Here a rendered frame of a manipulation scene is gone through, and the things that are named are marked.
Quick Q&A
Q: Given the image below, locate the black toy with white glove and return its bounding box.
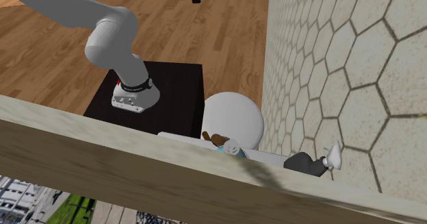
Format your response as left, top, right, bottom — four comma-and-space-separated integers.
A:
283, 140, 343, 178

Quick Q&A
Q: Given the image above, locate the pale wooden window frame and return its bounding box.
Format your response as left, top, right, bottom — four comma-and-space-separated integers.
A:
0, 94, 427, 224

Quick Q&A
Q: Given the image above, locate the brown-haired teal toy figure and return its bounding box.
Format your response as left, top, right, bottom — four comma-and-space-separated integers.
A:
202, 131, 249, 160

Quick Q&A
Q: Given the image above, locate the black robot stand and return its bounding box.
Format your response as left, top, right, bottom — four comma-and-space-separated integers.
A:
83, 60, 205, 139

